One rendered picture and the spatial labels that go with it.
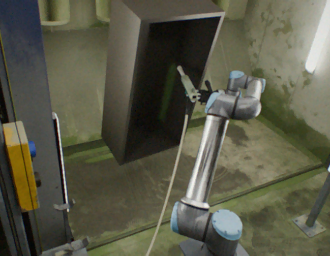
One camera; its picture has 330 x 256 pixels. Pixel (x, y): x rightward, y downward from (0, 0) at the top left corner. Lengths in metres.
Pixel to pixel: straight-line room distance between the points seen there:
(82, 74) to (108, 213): 1.40
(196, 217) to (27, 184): 0.86
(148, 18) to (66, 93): 1.68
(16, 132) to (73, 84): 2.35
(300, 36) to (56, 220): 2.96
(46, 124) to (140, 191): 1.55
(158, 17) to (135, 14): 0.12
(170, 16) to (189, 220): 1.09
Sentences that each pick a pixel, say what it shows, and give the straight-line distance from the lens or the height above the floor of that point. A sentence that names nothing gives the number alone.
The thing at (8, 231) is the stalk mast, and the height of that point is 1.20.
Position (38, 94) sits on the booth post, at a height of 1.42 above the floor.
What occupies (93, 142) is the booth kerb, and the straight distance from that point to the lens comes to 3.33.
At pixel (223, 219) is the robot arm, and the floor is 0.91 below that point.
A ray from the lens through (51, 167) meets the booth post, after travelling 1.71.
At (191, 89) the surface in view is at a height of 1.18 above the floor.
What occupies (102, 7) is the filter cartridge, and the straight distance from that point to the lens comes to 3.12.
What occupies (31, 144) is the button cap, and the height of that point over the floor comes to 1.50.
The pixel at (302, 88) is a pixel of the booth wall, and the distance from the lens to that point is 3.82.
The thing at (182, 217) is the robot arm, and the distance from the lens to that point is 1.63.
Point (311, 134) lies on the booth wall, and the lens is 3.84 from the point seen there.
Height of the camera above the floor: 2.09
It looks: 33 degrees down
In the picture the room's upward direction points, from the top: 6 degrees clockwise
